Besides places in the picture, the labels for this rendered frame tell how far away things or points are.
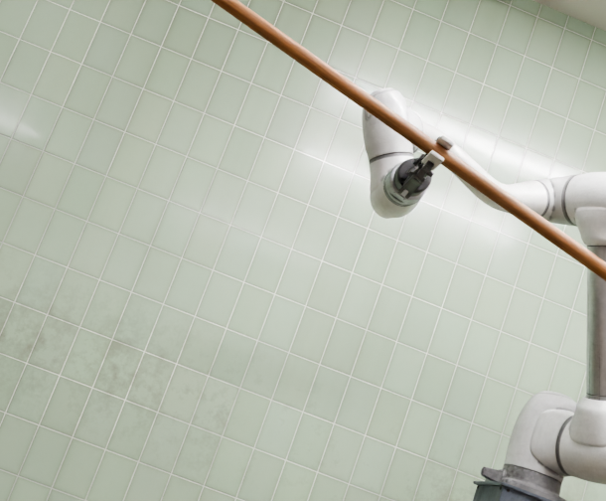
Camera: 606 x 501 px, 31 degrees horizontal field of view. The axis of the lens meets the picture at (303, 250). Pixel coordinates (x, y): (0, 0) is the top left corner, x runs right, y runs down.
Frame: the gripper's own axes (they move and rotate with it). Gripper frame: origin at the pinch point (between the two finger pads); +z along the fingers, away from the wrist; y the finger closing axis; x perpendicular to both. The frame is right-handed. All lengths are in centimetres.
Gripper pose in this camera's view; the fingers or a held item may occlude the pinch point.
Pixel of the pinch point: (437, 152)
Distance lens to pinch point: 212.3
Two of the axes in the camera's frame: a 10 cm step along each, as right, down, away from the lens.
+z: 1.7, -1.9, -9.7
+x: -8.2, -5.7, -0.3
